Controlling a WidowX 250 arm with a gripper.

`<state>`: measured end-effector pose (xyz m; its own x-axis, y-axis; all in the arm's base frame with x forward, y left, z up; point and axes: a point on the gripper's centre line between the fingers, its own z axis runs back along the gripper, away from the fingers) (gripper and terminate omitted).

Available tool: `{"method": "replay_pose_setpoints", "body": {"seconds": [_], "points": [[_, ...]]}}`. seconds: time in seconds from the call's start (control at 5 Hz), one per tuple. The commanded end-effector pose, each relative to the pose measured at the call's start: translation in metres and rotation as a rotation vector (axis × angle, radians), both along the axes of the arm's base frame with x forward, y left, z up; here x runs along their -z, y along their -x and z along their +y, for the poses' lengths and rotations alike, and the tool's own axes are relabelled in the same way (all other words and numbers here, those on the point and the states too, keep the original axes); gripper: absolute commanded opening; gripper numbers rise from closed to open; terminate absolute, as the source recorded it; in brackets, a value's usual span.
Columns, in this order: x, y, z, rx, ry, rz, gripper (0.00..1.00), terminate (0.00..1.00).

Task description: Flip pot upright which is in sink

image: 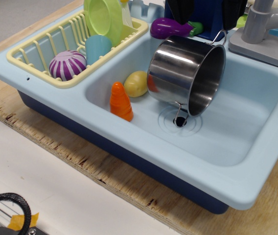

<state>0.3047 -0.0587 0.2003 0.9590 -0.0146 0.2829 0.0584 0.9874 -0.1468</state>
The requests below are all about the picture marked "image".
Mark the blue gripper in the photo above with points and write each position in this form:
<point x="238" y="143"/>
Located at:
<point x="215" y="15"/>

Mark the stainless steel pot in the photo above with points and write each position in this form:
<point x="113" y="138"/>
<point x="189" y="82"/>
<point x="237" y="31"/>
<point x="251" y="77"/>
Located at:
<point x="186" y="74"/>

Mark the light blue toy sink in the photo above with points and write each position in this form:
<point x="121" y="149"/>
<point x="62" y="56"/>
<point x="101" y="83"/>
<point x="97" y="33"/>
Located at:
<point x="220" y="159"/>

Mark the purple toy eggplant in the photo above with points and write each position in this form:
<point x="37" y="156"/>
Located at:
<point x="162" y="28"/>

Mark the grey toy faucet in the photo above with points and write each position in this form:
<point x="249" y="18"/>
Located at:
<point x="253" y="40"/>

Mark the cream toy bottle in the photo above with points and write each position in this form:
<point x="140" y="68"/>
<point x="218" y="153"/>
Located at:
<point x="126" y="16"/>

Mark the green plastic plate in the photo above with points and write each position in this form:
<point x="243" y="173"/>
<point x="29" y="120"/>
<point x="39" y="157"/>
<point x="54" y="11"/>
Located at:
<point x="104" y="17"/>

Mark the yellow toy potato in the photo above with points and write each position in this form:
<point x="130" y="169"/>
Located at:
<point x="136" y="84"/>

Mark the light blue plastic cup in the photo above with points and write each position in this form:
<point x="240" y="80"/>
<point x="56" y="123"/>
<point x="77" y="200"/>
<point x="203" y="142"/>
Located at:
<point x="96" y="46"/>

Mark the orange toy carrot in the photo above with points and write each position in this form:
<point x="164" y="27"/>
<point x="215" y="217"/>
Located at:
<point x="120" y="104"/>

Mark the purple striped toy bowl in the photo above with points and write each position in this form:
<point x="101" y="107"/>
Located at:
<point x="66" y="64"/>

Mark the yellow dish rack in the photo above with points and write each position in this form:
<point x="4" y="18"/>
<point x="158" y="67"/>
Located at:
<point x="35" y="54"/>

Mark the wooden board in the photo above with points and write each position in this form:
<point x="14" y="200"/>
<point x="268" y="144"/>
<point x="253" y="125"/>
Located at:
<point x="79" y="189"/>

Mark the yellow tape piece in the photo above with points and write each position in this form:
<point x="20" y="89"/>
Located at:
<point x="17" y="221"/>

